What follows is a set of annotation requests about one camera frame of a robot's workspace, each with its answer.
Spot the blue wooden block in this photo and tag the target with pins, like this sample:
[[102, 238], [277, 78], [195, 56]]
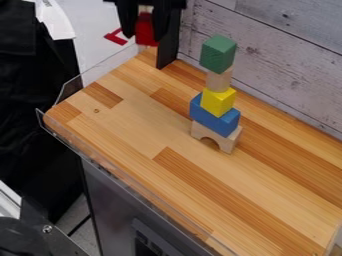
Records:
[[214, 116]]

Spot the red toy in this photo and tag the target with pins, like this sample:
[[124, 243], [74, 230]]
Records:
[[145, 30]]

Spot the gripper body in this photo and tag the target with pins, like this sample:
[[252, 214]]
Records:
[[147, 2]]

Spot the white board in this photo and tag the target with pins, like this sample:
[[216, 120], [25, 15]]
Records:
[[95, 36]]

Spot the plain wooden arch block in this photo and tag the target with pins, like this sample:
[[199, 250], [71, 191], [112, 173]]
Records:
[[217, 137]]

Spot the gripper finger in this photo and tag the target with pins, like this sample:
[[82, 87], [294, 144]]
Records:
[[168, 40], [128, 20]]

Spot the yellow wooden cube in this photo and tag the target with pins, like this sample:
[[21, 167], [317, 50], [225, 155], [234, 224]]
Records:
[[218, 101]]

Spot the green wooden cube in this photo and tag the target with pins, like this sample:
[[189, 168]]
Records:
[[218, 53]]

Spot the plain wooden cylinder block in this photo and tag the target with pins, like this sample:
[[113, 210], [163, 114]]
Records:
[[219, 81]]

